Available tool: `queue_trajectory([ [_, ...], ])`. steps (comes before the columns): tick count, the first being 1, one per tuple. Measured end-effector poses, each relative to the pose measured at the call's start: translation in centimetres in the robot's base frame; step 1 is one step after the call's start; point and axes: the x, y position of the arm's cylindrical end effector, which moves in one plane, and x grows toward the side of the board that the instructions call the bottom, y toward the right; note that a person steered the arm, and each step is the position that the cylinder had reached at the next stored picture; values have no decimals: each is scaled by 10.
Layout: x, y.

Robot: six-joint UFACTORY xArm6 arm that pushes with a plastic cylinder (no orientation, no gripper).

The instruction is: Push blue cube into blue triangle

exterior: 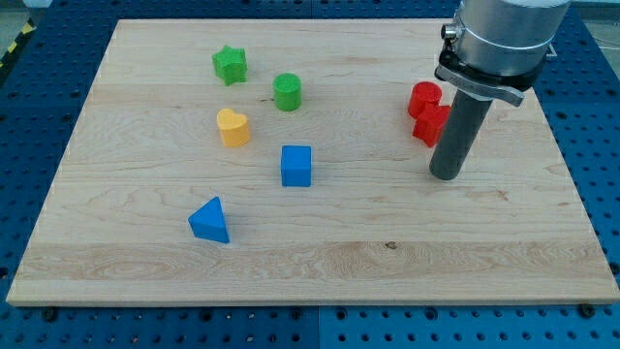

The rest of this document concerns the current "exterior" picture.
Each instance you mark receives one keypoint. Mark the blue cube block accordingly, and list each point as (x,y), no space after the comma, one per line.
(296,165)

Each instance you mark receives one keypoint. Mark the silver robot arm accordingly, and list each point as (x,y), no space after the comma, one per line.
(495,49)

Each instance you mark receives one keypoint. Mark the blue triangle block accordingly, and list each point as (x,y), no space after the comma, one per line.
(208,222)

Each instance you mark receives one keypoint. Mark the yellow heart block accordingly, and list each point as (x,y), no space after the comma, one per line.
(233,128)

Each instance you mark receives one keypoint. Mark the green cylinder block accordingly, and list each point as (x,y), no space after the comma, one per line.
(287,92)

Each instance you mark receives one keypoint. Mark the wooden board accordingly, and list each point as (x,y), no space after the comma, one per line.
(374,227)

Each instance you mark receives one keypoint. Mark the red star block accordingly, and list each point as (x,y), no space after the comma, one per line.
(430,124)

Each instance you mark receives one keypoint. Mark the green star block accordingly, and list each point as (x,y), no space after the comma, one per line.
(230,65)

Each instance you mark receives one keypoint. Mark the red cylinder block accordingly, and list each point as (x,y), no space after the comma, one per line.
(424,94)

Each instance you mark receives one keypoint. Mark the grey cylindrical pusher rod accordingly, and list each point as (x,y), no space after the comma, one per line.
(466,116)

